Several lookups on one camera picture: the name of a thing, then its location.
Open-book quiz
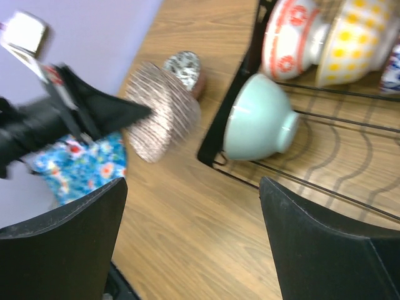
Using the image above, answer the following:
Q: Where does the black wire dish rack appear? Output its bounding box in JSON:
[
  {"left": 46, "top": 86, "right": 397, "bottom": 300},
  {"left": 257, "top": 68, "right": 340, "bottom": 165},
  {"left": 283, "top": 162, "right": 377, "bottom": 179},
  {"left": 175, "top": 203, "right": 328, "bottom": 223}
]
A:
[{"left": 197, "top": 1, "right": 399, "bottom": 229}]

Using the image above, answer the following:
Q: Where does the blue zigzag red bowl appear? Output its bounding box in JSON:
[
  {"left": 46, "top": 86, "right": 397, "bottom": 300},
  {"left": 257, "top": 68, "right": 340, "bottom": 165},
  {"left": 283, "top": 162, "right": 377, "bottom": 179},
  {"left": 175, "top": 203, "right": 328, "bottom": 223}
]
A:
[{"left": 379, "top": 41, "right": 399, "bottom": 94}]

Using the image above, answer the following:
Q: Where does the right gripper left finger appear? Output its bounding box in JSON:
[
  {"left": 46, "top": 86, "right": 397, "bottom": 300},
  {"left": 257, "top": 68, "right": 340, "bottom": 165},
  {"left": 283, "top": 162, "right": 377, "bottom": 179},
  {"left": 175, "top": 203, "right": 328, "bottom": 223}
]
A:
[{"left": 1, "top": 178, "right": 128, "bottom": 299}]

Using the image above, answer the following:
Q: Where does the red white patterned bowl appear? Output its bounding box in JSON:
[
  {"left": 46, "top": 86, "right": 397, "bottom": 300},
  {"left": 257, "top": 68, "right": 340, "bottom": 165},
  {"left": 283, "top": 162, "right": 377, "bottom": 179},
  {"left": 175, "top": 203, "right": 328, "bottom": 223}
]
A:
[{"left": 262, "top": 0, "right": 331, "bottom": 81}]

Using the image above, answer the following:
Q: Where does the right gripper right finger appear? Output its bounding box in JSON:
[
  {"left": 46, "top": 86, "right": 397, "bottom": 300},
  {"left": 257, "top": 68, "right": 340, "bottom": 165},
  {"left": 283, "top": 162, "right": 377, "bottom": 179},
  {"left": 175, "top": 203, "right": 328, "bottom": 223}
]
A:
[{"left": 259, "top": 177, "right": 399, "bottom": 299}]

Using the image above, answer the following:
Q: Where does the mint green bowl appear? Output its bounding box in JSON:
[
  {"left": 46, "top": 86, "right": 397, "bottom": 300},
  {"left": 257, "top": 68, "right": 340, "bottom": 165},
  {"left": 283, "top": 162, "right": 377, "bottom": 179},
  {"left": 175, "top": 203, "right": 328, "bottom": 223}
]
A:
[{"left": 222, "top": 73, "right": 300, "bottom": 161}]

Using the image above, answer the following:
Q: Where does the yellow dotted teal bowl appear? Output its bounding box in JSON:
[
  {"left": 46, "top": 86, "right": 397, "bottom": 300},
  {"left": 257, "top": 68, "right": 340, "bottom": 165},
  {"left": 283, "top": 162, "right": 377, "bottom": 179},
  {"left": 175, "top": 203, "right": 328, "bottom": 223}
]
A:
[{"left": 315, "top": 0, "right": 399, "bottom": 88}]

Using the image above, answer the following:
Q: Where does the blue floral cloth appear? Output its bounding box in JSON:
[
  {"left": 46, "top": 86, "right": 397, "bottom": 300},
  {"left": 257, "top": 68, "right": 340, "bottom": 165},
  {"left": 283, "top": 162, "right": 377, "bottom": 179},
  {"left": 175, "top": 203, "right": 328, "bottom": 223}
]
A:
[{"left": 32, "top": 132, "right": 127, "bottom": 206}]

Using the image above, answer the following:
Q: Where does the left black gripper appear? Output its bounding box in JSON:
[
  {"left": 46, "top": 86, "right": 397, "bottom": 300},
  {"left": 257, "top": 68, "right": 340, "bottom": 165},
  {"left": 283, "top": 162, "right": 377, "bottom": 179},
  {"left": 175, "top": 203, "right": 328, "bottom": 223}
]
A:
[{"left": 1, "top": 65, "right": 152, "bottom": 178}]

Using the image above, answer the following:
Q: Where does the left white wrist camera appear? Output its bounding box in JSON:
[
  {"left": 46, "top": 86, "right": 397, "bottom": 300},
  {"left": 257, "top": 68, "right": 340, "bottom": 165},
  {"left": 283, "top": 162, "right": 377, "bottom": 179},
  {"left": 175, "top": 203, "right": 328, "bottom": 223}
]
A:
[{"left": 1, "top": 10, "right": 49, "bottom": 59}]

